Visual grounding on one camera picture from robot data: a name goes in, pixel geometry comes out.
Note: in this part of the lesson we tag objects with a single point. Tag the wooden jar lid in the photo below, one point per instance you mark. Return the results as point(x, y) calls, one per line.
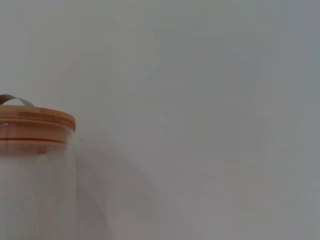
point(37, 120)

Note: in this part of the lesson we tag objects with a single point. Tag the glass water dispenser jar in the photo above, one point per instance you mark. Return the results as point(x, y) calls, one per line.
point(37, 195)

